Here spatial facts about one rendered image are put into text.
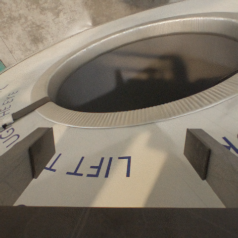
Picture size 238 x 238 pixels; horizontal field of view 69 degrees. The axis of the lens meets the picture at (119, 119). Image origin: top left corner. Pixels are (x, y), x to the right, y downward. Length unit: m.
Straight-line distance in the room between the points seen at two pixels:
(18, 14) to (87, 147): 1.34
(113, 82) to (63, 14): 0.72
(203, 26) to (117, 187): 0.57
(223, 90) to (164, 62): 0.51
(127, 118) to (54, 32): 1.21
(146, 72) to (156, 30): 0.17
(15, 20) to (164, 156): 1.43
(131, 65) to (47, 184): 0.62
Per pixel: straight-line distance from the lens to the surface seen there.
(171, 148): 0.20
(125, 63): 0.75
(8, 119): 0.40
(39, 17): 1.42
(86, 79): 0.68
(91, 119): 0.27
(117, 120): 0.25
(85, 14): 1.30
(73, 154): 0.23
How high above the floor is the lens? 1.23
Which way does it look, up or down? 49 degrees down
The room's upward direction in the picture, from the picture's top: 169 degrees counter-clockwise
